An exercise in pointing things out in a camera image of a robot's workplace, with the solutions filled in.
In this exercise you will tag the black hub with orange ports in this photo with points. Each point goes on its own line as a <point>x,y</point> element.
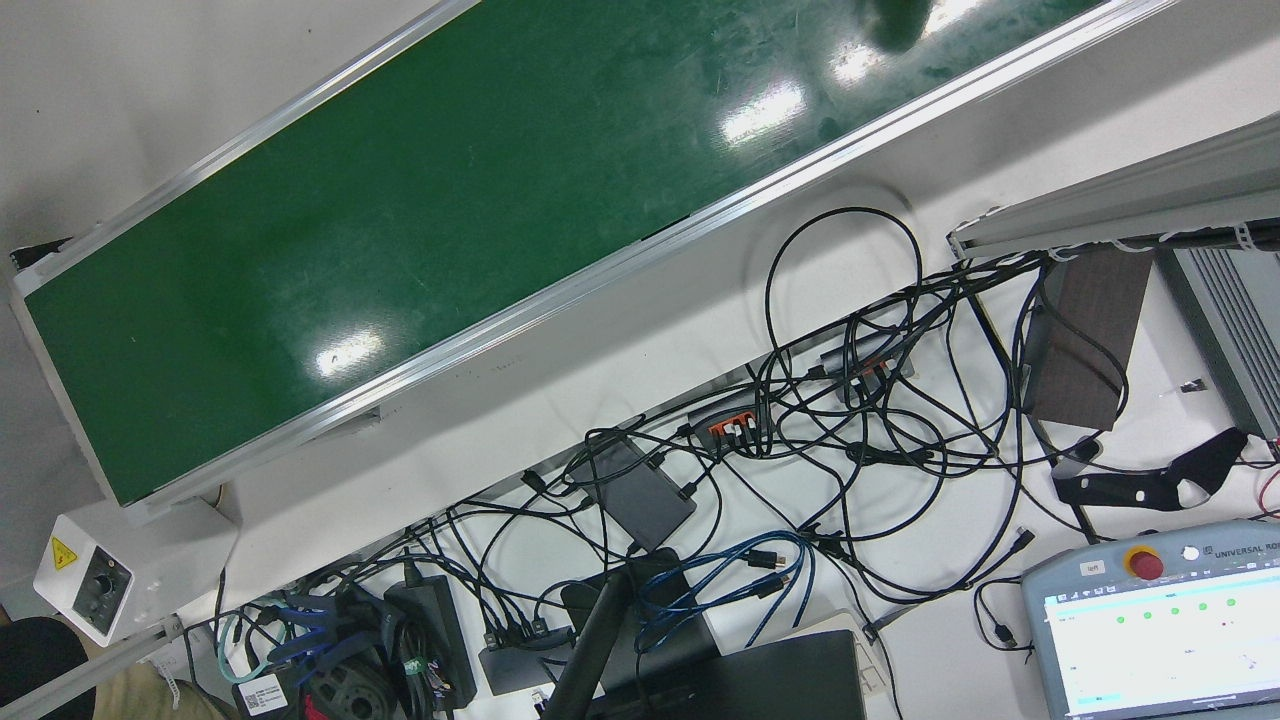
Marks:
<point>725,412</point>

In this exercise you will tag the dark-haired person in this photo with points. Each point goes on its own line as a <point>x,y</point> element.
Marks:
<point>40,670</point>

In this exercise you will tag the small black hub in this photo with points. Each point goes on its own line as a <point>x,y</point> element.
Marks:
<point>515,665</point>

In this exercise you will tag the grey usb hub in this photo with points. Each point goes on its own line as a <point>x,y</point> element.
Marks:
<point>860,355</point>

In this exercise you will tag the grey finned metal box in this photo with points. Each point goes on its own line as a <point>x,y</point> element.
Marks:
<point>1235,320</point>

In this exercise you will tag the black Huawei monitor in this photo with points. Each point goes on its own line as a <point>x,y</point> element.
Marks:
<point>590,650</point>

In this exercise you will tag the green conveyor belt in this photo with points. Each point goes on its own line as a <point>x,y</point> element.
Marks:
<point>500,200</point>

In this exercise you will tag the black round reel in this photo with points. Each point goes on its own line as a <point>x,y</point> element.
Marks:
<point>350,695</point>

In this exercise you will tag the aluminium profile beam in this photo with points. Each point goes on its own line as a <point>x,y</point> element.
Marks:
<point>1130,200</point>

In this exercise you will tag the white conveyor control box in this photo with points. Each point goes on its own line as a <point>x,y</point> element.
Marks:
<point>150,560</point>

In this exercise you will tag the aluminium rail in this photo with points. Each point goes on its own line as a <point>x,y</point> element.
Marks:
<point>110,660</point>

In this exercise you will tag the dark brown block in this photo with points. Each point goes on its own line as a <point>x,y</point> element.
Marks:
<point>1090,340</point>

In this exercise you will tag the dark grey flat box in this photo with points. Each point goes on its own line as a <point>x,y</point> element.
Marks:
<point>640,495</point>

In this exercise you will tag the grey robot teach pendant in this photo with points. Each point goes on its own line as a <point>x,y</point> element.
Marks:
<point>1150,640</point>

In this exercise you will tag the white label tag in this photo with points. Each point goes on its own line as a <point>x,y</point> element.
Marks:
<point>262,695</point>

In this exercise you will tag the black power adapter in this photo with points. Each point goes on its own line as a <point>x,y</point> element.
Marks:
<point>430,630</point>

